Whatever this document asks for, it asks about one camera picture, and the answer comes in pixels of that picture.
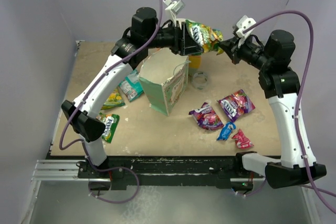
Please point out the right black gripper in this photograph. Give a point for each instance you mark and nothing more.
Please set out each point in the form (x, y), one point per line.
(231, 46)

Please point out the teal snack packet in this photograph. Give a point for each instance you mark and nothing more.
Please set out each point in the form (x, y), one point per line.
(131, 86)

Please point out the small red snack packet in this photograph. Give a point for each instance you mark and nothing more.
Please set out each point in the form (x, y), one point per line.
(241, 141)

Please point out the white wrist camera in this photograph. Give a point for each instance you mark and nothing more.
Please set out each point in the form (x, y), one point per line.
(241, 25)
(173, 8)

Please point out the small blue snack packet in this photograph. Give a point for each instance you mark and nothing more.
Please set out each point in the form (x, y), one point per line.
(226, 131)

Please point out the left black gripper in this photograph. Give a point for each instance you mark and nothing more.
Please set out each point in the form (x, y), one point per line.
(183, 43)

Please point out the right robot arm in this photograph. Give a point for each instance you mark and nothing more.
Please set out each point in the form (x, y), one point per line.
(281, 86)

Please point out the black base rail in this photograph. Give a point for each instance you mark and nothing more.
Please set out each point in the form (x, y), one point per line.
(119, 172)

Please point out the clear tape roll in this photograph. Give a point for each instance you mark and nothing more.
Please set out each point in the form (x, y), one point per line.
(199, 80)

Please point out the purple Foxs candy bag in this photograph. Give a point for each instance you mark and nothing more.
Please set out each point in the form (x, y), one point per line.
(236, 105)

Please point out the pastel mini drawer cabinet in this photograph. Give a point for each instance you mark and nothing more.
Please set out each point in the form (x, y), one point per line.
(195, 61)

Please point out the large green Foxs bag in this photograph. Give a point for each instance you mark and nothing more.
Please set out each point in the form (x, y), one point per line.
(111, 122)

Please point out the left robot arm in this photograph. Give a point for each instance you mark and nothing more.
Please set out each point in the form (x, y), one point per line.
(148, 30)

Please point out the green Foxs candy bag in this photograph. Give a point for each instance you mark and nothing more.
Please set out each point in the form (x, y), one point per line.
(205, 36)

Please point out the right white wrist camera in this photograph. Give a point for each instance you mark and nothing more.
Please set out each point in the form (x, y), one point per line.
(241, 25)

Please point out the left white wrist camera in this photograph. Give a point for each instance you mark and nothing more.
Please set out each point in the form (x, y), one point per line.
(173, 8)

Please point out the green yellow candy bag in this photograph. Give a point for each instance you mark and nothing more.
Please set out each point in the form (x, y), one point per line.
(114, 100)

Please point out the purple berry candy bag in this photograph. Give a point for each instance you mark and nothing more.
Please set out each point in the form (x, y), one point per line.
(206, 118)

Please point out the green Fresh paper bag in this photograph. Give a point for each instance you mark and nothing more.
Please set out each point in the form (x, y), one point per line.
(164, 77)

